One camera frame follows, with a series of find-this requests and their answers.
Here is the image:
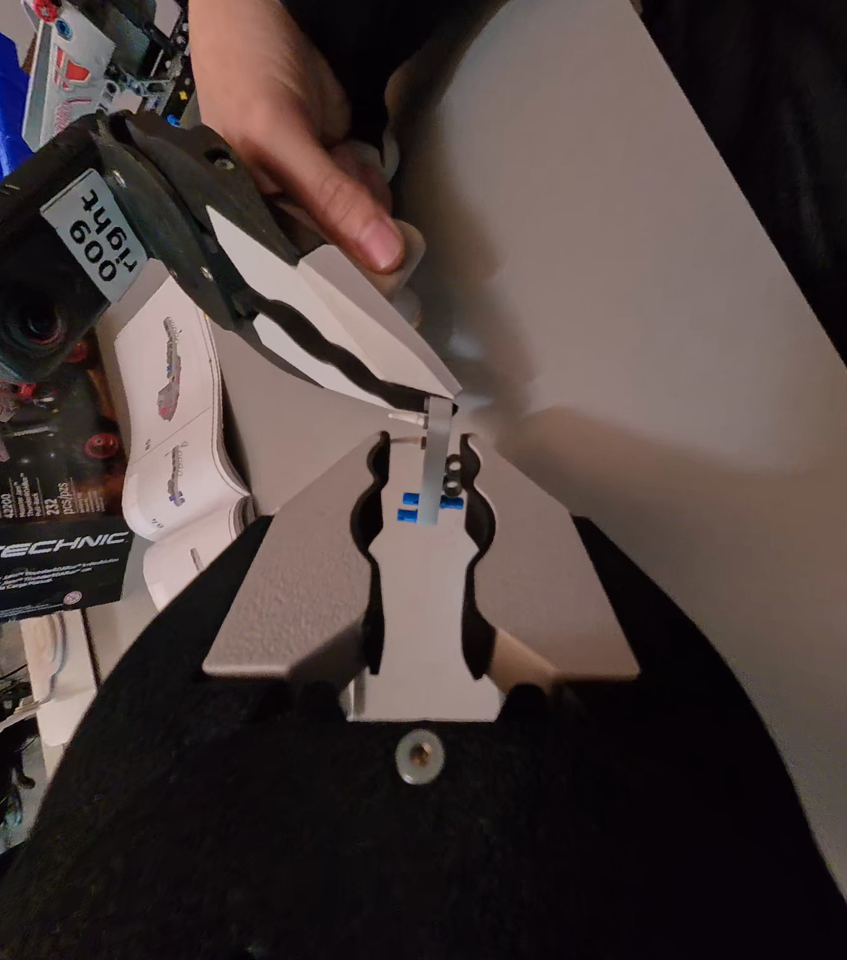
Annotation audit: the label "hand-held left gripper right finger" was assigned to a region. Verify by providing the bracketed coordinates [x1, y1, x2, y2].
[459, 433, 642, 685]

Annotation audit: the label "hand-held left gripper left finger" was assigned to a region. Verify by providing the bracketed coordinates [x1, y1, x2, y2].
[202, 431, 395, 681]

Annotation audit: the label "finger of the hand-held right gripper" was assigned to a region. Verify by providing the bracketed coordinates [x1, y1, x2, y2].
[249, 300, 436, 415]
[206, 206, 464, 412]

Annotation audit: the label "grey toy beam blue pins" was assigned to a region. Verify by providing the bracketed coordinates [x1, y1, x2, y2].
[388, 396, 466, 528]

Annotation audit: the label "person's right hand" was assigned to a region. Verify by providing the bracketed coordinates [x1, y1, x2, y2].
[187, 0, 407, 275]

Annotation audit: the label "white toy vehicle model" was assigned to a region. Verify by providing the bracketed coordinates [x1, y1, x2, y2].
[22, 0, 192, 147]

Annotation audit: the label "open white instruction booklet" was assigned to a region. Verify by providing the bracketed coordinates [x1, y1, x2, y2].
[114, 303, 258, 612]

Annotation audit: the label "black toy set box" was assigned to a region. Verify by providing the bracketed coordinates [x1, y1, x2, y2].
[0, 330, 134, 639]

